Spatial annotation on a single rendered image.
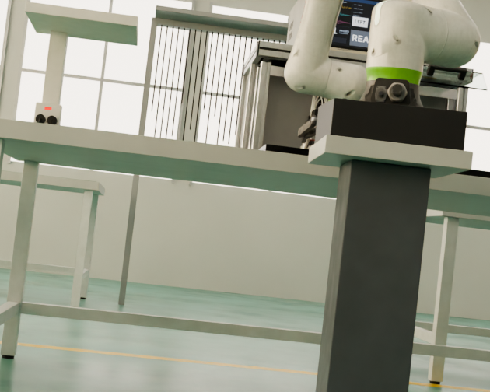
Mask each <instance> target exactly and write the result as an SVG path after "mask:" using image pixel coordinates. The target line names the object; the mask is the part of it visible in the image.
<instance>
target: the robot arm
mask: <svg viewBox="0 0 490 392"><path fill-rule="evenodd" d="M343 1H344V0H306V1H305V5H304V9H303V14H302V18H301V21H300V24H299V29H298V32H297V34H296V39H295V42H294V44H293V47H292V51H291V53H290V55H289V59H288V61H287V63H286V66H285V71H284V76H285V81H286V83H287V84H288V86H289V87H290V88H291V89H292V90H294V91H295V92H297V93H302V94H308V95H313V96H320V97H323V98H327V102H328V101H330V100H332V99H334V98H339V99H343V98H345V99H347V100H361V101H369V102H376V103H390V104H397V105H405V106H413V107H423V106H422V102H421V100H420V96H419V83H420V80H421V77H422V73H423V65H424V63H425V64H429V65H436V66H441V67H445V68H459V67H461V66H464V65H466V64H467V63H469V62H470V61H471V60H472V59H473V58H474V57H475V55H476V54H477V52H478V49H479V47H480V43H481V37H480V33H479V30H478V27H477V26H476V24H475V23H474V21H473V20H472V18H471V17H470V16H469V15H468V13H467V11H466V10H465V8H464V7H463V6H462V4H461V2H460V0H412V2H410V1H405V0H389V1H385V2H380V3H378V4H376V5H375V6H374V8H373V11H372V17H371V23H370V31H369V45H368V52H367V61H366V68H364V67H363V66H361V65H356V64H350V63H344V62H339V61H332V60H331V59H330V58H329V57H328V55H329V50H330V46H331V43H332V40H333V36H334V30H335V27H336V24H337V21H338V16H339V13H340V10H341V6H342V3H343ZM316 128H317V118H316V115H313V116H312V117H311V119H310V120H309V121H307V122H306V123H305V124H304V125H303V126H302V127H301V128H299V130H298V137H299V138H302V141H301V142H302V144H303V149H306V147H307V146H308V143H309V141H310V138H311V137H313V136H315V135H316Z"/></svg>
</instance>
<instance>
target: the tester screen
mask: <svg viewBox="0 0 490 392"><path fill-rule="evenodd" d="M378 3H379V2H373V1H367V0H344V1H343V3H342V6H341V10H340V13H339V16H338V21H337V24H336V27H338V35H334V36H333V37H341V38H347V40H346V44H343V43H338V42H332V43H331V44H332V45H338V46H344V47H355V48H361V49H367V50H368V48H367V47H357V46H351V45H349V43H350V36H351V30H360V31H366V32H369V31H370V28H365V27H360V26H352V17H353V16H356V17H362V18H368V19H371V17H372V11H373V8H374V6H375V5H376V4H378Z"/></svg>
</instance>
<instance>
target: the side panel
mask: <svg viewBox="0 0 490 392"><path fill-rule="evenodd" d="M253 75H254V64H251V65H250V73H249V74H248V76H243V78H242V85H241V92H240V105H239V113H238V119H237V126H236V140H235V147H240V148H245V144H246V136H247V124H248V117H249V109H250V96H251V89H252V82H253Z"/></svg>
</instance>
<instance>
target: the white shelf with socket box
mask: <svg viewBox="0 0 490 392"><path fill-rule="evenodd" d="M25 13H26V14H27V16H28V18H29V20H30V22H31V24H32V26H33V28H34V29H35V31H36V33H45V34H50V40H49V47H48V53H47V65H46V72H45V78H44V91H43V97H42V103H39V102H36V106H35V113H34V119H33V122H37V123H43V124H56V125H61V113H62V105H60V103H61V91H62V85H63V78H64V71H65V59H66V53H67V46H68V38H69V37H74V38H80V39H87V40H98V41H104V42H110V43H116V44H127V45H134V46H138V17H137V16H130V15H124V14H118V13H112V12H101V11H95V10H89V9H78V8H72V7H66V6H59V5H49V4H43V3H37V2H26V5H25Z"/></svg>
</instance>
